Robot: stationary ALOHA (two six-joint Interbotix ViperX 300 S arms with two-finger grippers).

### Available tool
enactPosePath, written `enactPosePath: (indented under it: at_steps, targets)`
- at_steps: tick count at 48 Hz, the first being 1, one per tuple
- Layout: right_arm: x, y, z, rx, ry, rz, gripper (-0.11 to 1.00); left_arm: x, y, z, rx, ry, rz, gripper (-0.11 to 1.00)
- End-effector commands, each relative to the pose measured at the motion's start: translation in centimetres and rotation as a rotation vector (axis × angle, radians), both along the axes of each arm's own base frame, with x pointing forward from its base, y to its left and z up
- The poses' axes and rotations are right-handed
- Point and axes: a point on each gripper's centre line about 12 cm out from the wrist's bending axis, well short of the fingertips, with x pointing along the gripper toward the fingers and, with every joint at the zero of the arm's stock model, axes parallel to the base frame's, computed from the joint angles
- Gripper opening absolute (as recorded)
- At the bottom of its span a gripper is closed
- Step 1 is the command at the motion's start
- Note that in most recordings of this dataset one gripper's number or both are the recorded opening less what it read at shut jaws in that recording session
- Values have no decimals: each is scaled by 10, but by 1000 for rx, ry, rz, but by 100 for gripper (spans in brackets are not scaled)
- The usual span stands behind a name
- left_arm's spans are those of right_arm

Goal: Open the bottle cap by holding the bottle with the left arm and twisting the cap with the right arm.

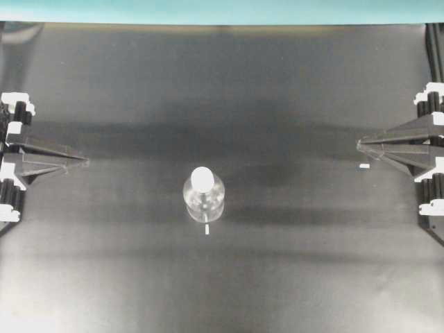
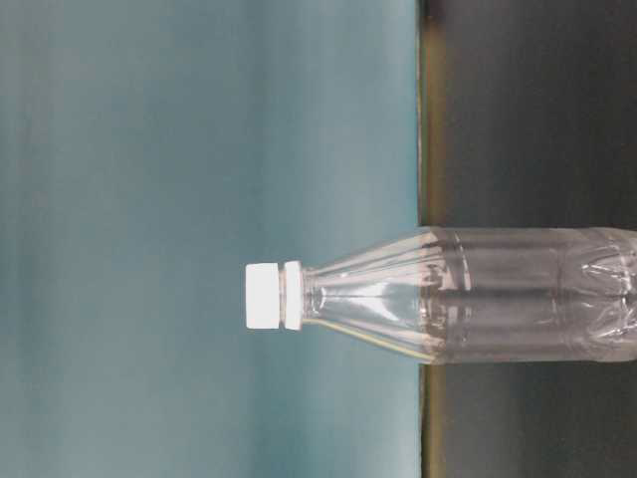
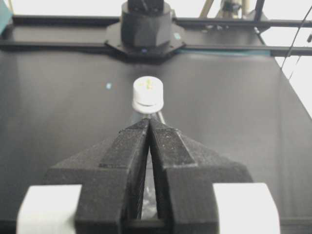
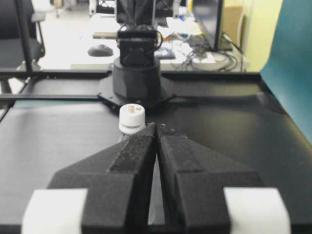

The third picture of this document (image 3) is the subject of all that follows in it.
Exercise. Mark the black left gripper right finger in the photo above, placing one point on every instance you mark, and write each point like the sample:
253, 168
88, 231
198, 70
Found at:
200, 192

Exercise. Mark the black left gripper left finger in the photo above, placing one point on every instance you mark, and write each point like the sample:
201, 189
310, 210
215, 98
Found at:
91, 192

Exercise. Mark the clear plastic bottle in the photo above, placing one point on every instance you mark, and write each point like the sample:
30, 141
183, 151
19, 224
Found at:
149, 210

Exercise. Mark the white bottle cap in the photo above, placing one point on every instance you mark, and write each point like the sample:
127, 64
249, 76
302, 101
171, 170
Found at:
148, 95

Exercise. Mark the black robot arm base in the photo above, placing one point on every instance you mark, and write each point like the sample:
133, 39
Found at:
146, 30

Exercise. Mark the black aluminium frame rail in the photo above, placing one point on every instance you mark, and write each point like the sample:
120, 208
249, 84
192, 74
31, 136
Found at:
103, 35

